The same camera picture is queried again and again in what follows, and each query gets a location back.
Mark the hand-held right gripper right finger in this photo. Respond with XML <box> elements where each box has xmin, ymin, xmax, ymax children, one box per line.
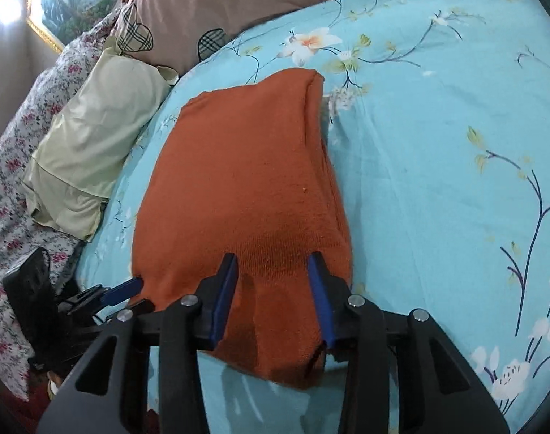
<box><xmin>306</xmin><ymin>251</ymin><xmax>511</xmax><ymax>434</ymax></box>

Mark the orange knit sweater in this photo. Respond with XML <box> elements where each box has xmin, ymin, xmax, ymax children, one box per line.
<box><xmin>129</xmin><ymin>68</ymin><xmax>353</xmax><ymax>390</ymax></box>

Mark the white floral blanket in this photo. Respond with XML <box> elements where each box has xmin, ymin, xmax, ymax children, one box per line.
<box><xmin>0</xmin><ymin>4</ymin><xmax>122</xmax><ymax>402</ymax></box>

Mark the light blue floral bedsheet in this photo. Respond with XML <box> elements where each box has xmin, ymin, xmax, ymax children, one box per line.
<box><xmin>74</xmin><ymin>0</ymin><xmax>550</xmax><ymax>434</ymax></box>

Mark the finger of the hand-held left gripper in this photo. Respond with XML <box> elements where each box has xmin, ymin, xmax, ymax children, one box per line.
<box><xmin>72</xmin><ymin>278</ymin><xmax>145</xmax><ymax>314</ymax></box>
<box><xmin>126</xmin><ymin>298</ymin><xmax>156</xmax><ymax>316</ymax></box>

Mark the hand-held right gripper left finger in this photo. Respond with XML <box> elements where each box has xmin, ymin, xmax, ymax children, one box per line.
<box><xmin>35</xmin><ymin>253</ymin><xmax>240</xmax><ymax>434</ymax></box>

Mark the dark red cloth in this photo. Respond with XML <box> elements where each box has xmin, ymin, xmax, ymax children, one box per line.
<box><xmin>24</xmin><ymin>382</ymin><xmax>56</xmax><ymax>423</ymax></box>

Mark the cream pillow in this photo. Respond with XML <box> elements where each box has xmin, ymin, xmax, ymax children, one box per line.
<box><xmin>22</xmin><ymin>36</ymin><xmax>180</xmax><ymax>242</ymax></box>

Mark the gold framed landscape picture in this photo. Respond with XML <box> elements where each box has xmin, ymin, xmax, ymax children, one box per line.
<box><xmin>26</xmin><ymin>0</ymin><xmax>146</xmax><ymax>55</ymax></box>

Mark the pink quilt with plaid hearts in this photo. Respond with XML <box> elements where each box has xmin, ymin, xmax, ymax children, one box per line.
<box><xmin>113</xmin><ymin>0</ymin><xmax>513</xmax><ymax>77</ymax></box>

